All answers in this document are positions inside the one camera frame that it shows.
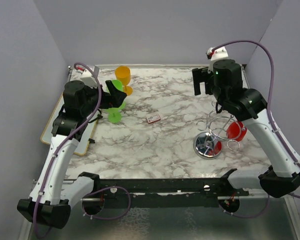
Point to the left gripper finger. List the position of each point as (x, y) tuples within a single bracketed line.
[(112, 90), (117, 99)]

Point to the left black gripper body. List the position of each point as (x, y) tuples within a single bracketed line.
[(105, 101)]

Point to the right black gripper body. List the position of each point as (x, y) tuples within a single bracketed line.
[(209, 83)]

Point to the green wine glass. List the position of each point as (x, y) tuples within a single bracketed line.
[(117, 84), (114, 115)]

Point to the orange plastic wine glass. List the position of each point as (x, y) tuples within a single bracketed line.
[(123, 74)]

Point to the red plastic wine glass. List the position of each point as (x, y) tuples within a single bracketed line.
[(236, 131)]

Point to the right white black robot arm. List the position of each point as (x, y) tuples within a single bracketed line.
[(247, 105)]

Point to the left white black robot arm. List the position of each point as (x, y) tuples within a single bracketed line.
[(50, 204)]

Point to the small red white card box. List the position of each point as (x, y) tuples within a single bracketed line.
[(153, 118)]

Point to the yellow framed whiteboard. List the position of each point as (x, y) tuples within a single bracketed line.
[(83, 144)]

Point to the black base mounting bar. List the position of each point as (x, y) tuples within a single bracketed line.
[(161, 193)]

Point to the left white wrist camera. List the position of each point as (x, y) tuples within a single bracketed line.
[(88, 79)]

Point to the chrome wire wine glass rack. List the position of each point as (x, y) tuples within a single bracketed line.
[(212, 137)]

